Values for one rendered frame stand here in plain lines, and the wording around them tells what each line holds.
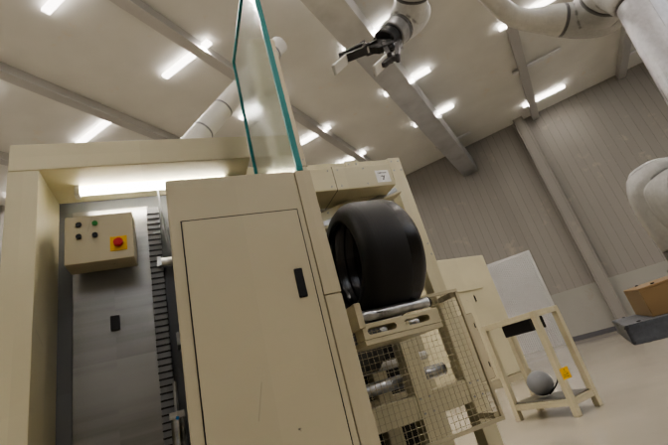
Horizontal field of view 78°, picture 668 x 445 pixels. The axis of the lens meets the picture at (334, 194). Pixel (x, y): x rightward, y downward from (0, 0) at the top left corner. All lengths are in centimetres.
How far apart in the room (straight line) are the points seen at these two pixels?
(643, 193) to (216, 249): 109
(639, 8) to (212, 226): 121
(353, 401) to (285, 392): 16
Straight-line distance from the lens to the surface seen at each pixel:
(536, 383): 418
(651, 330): 110
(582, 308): 1361
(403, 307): 181
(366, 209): 183
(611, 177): 1414
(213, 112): 246
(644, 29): 135
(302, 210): 116
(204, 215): 111
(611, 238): 1378
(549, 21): 151
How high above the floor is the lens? 70
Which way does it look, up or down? 23 degrees up
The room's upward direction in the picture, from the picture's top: 16 degrees counter-clockwise
